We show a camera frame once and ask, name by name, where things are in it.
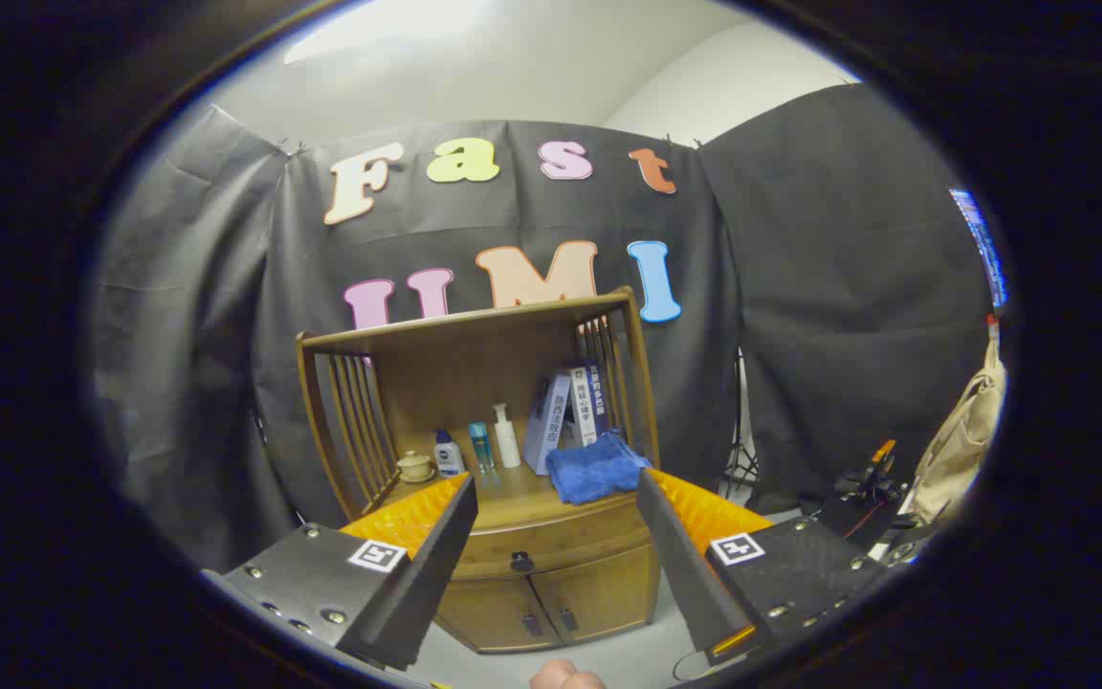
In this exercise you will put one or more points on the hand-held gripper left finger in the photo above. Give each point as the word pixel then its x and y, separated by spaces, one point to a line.
pixel 431 574

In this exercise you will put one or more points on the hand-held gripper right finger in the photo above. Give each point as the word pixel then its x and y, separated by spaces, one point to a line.
pixel 685 565

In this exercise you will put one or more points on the wooden cabinet door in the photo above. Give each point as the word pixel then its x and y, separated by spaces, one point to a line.
pixel 489 612
pixel 608 593

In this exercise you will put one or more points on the wooden countertop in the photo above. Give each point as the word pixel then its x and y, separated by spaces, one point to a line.
pixel 513 488

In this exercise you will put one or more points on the wooden cabinet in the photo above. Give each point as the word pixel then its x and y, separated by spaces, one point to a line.
pixel 455 368

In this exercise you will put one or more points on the cream lidded teacup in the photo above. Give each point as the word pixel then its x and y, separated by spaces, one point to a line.
pixel 414 467

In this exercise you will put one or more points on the tripod stand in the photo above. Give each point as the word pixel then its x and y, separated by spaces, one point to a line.
pixel 740 469

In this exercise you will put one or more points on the white bottle with blue cap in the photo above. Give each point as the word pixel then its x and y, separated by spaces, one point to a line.
pixel 449 459

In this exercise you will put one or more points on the blue towel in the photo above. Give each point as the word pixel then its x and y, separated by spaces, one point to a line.
pixel 594 469

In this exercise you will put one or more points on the clear blue bottle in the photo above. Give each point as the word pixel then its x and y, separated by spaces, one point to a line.
pixel 481 445

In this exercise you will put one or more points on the white pump bottle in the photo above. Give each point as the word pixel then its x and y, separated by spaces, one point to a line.
pixel 507 445

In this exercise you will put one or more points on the white book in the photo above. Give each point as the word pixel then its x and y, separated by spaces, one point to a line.
pixel 582 411

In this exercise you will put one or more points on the dark blue book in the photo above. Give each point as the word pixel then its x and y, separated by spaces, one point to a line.
pixel 599 397

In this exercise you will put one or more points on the light purple book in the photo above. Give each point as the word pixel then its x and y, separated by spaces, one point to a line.
pixel 546 421

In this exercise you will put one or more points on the black and orange clamp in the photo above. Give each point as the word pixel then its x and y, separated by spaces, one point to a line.
pixel 871 483

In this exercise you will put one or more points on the beige bag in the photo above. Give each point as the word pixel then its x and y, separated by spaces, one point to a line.
pixel 962 431

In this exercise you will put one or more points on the blue screen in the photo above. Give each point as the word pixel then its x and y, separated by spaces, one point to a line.
pixel 981 244

